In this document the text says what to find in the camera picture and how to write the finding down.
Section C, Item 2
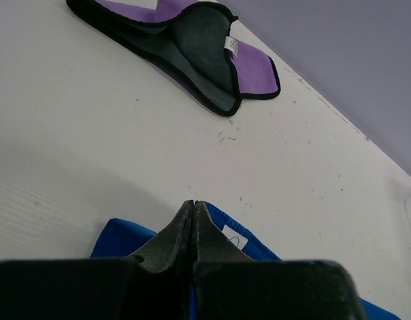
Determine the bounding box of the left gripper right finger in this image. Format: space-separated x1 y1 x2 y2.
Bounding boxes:
191 201 366 319

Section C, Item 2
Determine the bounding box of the purple and grey towel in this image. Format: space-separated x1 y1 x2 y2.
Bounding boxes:
66 1 281 117

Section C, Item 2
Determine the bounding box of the blue towel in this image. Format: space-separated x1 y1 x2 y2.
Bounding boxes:
89 201 403 320

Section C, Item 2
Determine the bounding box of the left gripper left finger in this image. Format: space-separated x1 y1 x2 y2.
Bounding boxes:
0 201 193 319

